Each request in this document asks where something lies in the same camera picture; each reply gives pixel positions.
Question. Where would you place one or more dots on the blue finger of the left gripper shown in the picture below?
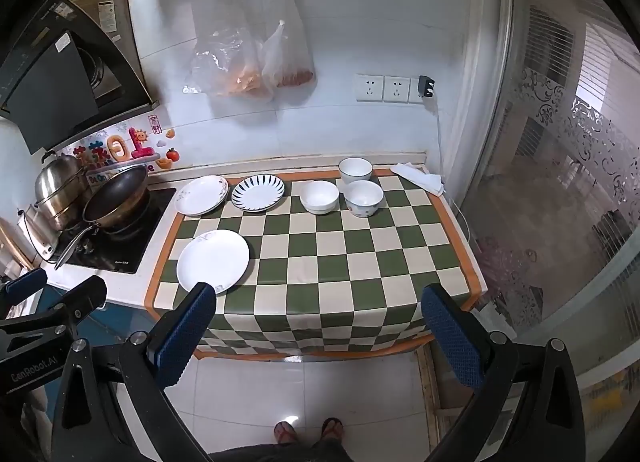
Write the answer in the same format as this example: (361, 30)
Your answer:
(14, 292)
(83, 299)

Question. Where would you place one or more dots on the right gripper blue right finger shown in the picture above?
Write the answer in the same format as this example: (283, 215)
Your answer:
(457, 333)

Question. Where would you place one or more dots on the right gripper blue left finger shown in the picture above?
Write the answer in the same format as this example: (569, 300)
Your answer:
(175, 337)

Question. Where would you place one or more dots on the white floral plate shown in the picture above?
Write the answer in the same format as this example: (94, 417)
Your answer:
(218, 258)

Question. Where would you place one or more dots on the white pink-flower plate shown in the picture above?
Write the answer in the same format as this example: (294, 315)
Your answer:
(202, 195)

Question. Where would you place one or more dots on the blue leaf pattern plate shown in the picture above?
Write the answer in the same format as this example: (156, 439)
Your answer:
(258, 193)

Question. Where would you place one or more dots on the white bowl coloured spots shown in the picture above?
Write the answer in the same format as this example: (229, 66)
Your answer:
(363, 197)

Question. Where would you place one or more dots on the plain white bowl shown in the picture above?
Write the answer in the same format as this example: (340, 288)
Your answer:
(320, 197)

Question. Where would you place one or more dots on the white bowl dark rim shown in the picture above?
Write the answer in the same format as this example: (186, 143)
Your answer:
(355, 169)

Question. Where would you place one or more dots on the black induction cooktop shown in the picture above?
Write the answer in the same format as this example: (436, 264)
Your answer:
(122, 248)

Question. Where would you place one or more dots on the stainless steel kettle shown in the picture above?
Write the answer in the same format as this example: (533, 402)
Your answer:
(61, 190)

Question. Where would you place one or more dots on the black frying pan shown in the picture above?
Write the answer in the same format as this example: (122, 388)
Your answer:
(109, 206)

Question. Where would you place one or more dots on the green checkered table mat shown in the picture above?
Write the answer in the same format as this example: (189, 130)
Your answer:
(336, 285)

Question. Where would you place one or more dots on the left foot in sandal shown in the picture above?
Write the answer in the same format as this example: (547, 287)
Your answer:
(284, 434)

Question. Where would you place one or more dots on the foot in sandal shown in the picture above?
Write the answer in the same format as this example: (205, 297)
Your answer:
(332, 429)
(284, 434)

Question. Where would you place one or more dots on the right foot in sandal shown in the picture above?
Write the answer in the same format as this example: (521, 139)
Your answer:
(332, 429)

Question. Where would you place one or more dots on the folded white cloth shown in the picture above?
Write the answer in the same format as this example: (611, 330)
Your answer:
(431, 183)

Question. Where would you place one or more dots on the frosted glass sliding door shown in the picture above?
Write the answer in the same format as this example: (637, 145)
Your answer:
(556, 193)

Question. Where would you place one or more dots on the black range hood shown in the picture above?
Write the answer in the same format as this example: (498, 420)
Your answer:
(75, 69)

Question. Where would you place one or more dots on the black plug adapter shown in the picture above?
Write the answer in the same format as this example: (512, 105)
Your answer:
(426, 86)

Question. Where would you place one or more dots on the clear bag orange contents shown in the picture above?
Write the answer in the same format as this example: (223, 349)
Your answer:
(226, 61)

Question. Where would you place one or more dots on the clear bag red contents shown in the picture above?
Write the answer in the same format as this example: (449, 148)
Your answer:
(286, 59)

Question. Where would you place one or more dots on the steel pot with handle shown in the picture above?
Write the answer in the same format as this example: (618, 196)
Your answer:
(38, 230)

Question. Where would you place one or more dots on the colourful wall stickers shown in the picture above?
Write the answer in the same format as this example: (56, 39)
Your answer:
(144, 140)

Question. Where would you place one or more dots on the middle white wall socket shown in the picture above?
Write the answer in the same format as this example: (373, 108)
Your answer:
(396, 89)

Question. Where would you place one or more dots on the white wall socket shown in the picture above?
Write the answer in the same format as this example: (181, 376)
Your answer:
(396, 89)
(369, 88)

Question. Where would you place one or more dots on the left white wall socket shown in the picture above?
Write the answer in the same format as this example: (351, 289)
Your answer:
(369, 88)

